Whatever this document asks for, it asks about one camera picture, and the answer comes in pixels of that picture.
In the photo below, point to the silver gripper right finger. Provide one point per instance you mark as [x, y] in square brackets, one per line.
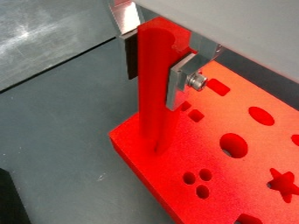
[185, 72]

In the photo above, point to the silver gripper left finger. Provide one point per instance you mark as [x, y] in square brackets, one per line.
[126, 18]

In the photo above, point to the red shape sorter board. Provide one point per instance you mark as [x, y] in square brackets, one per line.
[229, 172]

